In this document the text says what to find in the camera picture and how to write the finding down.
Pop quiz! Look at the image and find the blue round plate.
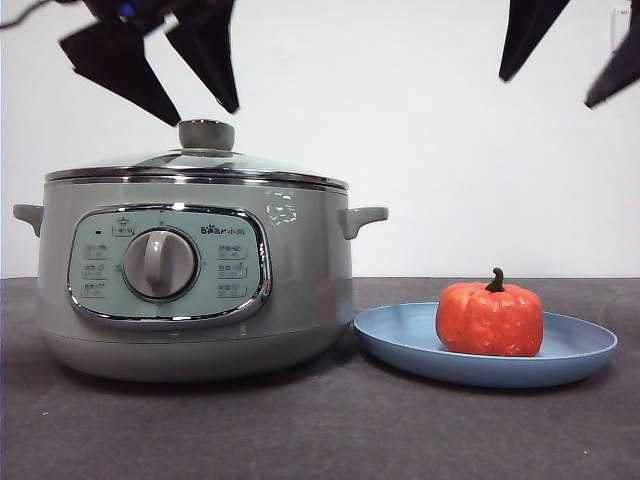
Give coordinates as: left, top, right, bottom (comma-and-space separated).
353, 301, 619, 389

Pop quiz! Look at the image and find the glass lid with green knob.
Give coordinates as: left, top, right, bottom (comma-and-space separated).
43, 118, 349, 190

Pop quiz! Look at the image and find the white wall socket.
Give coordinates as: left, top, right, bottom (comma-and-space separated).
610, 7, 633, 52

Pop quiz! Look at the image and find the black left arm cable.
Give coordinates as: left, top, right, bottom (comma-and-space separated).
0, 0, 57, 30

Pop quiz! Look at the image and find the orange toy pumpkin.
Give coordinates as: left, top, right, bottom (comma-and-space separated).
435, 266, 545, 358

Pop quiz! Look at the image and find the pale green electric steamer pot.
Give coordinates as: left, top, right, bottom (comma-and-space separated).
12, 175, 390, 384

